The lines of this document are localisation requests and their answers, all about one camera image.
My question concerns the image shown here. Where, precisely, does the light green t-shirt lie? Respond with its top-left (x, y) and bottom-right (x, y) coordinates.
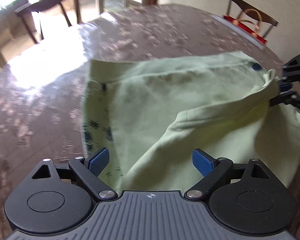
top-left (80, 51), bottom-right (300, 193)

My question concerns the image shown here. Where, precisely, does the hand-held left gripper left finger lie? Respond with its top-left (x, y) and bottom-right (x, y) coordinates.
top-left (30, 147), bottom-right (117, 202)

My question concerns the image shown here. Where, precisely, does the red bag with tan handles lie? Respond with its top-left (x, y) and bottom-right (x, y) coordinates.
top-left (223, 8), bottom-right (268, 45)

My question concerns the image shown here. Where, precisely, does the dark wooden chair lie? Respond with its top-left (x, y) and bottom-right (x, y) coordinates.
top-left (226, 0), bottom-right (278, 39)

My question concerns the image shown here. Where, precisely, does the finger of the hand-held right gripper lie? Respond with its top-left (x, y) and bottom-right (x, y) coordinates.
top-left (269, 90), bottom-right (300, 116)
top-left (277, 52), bottom-right (300, 92)

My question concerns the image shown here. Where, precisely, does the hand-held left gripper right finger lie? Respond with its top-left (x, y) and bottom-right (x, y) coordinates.
top-left (184, 148), bottom-right (270, 202)

